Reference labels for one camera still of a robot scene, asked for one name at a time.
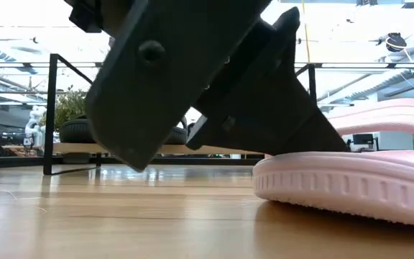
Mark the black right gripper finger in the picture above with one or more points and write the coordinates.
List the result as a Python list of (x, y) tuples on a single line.
[(138, 90), (264, 115)]

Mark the pink slide sandal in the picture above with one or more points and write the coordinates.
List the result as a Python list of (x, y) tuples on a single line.
[(336, 180)]

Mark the small green potted plant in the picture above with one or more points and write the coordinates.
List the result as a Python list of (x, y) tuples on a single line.
[(68, 106)]

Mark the black background monitor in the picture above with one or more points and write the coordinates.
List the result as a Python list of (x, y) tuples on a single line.
[(363, 138)]

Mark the white humanoid robot figure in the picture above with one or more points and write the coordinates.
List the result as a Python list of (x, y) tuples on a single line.
[(34, 126)]

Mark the black round ceiling fixture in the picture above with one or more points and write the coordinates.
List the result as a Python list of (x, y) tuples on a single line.
[(394, 41)]

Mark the wooden shelf with black frame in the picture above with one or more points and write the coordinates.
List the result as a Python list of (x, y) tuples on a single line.
[(50, 108)]

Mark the black metal table frame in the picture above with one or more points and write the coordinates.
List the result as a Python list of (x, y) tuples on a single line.
[(13, 162)]

